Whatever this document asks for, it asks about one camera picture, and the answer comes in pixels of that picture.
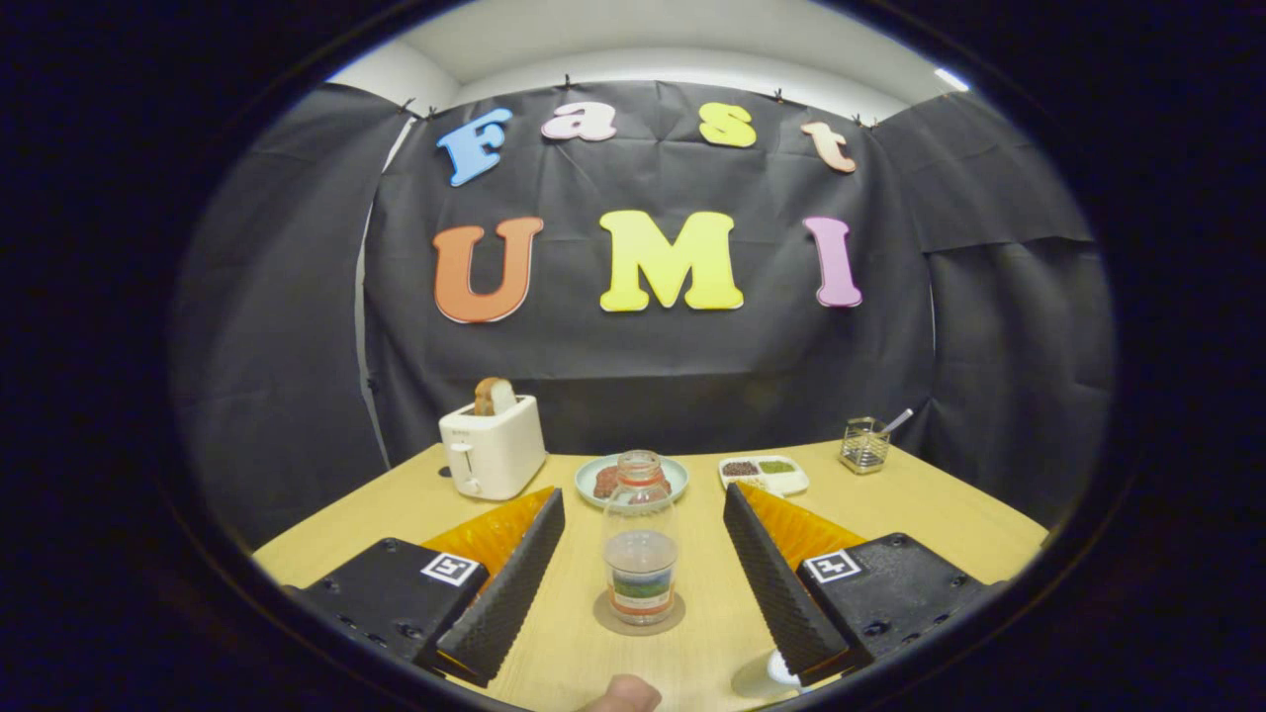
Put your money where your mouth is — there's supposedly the wooden table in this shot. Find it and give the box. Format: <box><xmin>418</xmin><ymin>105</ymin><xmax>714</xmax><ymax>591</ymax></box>
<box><xmin>252</xmin><ymin>439</ymin><xmax>1049</xmax><ymax>712</ymax></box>

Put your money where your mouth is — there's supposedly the round brown coaster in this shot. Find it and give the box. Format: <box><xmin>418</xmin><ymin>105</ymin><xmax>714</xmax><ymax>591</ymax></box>
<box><xmin>592</xmin><ymin>589</ymin><xmax>686</xmax><ymax>637</ymax></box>

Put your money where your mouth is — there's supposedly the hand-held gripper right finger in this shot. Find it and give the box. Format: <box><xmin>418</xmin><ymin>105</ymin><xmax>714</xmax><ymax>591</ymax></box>
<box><xmin>722</xmin><ymin>482</ymin><xmax>990</xmax><ymax>683</ymax></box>

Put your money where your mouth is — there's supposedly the white toaster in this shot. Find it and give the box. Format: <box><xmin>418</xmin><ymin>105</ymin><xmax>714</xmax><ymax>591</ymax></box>
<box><xmin>438</xmin><ymin>395</ymin><xmax>548</xmax><ymax>502</ymax></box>

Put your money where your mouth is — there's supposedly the pale blue cup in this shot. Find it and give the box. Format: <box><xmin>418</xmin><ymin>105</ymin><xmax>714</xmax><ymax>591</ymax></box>
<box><xmin>730</xmin><ymin>648</ymin><xmax>822</xmax><ymax>700</ymax></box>

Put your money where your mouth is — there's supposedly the clear plastic juice bottle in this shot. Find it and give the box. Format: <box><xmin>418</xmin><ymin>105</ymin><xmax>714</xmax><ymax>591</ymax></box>
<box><xmin>601</xmin><ymin>450</ymin><xmax>681</xmax><ymax>626</ymax></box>

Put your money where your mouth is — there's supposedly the pale green plate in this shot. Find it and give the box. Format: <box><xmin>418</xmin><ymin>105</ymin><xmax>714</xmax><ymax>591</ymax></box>
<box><xmin>575</xmin><ymin>453</ymin><xmax>690</xmax><ymax>510</ymax></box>

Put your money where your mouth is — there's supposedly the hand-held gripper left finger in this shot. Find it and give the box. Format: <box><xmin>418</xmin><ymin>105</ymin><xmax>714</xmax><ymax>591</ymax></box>
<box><xmin>297</xmin><ymin>487</ymin><xmax>568</xmax><ymax>688</ymax></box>

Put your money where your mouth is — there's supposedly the white divided dish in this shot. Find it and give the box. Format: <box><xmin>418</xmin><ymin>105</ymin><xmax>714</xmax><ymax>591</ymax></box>
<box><xmin>718</xmin><ymin>454</ymin><xmax>810</xmax><ymax>498</ymax></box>

